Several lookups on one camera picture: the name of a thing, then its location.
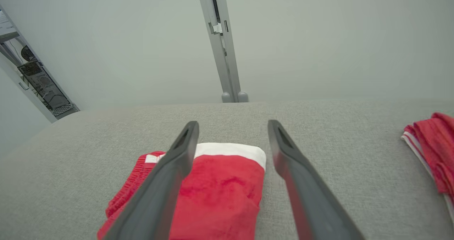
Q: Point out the red white-sleeved jersey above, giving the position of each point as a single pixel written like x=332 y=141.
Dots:
x=434 y=151

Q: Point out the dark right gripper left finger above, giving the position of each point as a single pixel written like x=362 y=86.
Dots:
x=159 y=197

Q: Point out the grey partition post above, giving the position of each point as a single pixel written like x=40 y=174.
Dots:
x=223 y=55

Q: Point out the grey metal frame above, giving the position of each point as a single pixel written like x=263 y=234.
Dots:
x=10 y=60

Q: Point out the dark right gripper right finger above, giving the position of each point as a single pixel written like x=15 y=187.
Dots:
x=312 y=197

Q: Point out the grey computer tower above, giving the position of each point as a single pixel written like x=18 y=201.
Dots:
x=46 y=87

